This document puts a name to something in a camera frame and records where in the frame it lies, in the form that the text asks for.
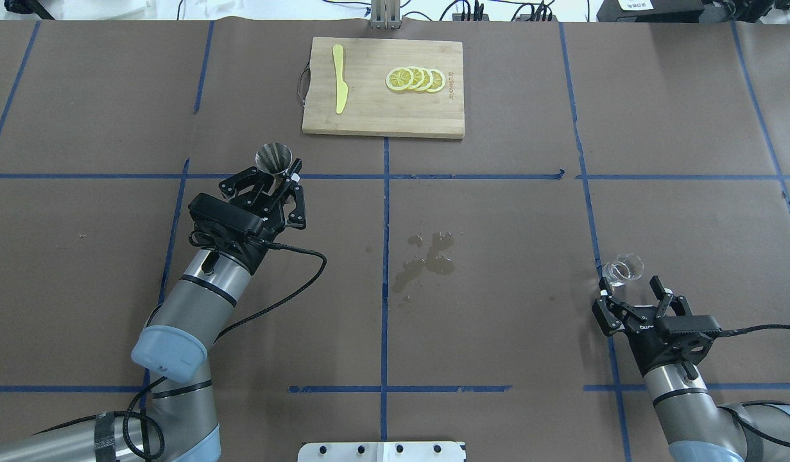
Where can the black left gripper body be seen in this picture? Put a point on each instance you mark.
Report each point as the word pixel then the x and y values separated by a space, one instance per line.
pixel 271 221

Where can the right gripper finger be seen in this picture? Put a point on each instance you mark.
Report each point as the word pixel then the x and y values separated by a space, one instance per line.
pixel 668 301
pixel 614 315

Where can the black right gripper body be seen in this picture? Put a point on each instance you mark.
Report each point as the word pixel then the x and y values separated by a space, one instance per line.
pixel 645 340

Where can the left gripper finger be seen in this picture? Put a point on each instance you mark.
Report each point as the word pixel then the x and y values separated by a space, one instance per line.
pixel 291 199
pixel 251 180

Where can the clear glass cup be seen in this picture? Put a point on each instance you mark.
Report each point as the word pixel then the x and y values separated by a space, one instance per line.
pixel 625 268

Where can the steel double jigger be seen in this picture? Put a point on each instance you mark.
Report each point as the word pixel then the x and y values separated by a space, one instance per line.
pixel 274 159

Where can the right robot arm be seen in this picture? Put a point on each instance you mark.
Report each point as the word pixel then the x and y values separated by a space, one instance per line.
pixel 698 429

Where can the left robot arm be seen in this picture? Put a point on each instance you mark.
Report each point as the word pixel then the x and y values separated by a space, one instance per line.
pixel 174 418

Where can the yellow plastic knife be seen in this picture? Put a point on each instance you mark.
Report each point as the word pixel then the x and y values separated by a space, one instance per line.
pixel 338 56

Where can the bamboo cutting board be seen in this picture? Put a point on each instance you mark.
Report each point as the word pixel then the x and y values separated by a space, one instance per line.
pixel 373 109

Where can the lemon slice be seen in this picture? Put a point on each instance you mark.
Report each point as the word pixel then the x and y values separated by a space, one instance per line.
pixel 437 82
pixel 427 81
pixel 419 77
pixel 399 79

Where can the black box with label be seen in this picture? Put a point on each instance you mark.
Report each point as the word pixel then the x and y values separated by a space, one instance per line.
pixel 651 11

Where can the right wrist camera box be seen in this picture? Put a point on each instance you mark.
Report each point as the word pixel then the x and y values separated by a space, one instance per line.
pixel 672 328

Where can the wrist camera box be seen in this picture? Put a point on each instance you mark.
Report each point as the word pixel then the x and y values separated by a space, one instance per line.
pixel 672 328
pixel 213 216

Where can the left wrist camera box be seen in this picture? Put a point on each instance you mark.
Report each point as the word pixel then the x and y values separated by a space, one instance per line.
pixel 213 216

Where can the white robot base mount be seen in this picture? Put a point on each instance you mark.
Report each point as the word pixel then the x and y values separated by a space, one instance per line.
pixel 383 451

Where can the aluminium frame post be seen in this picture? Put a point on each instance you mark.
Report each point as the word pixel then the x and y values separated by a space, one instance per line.
pixel 385 14

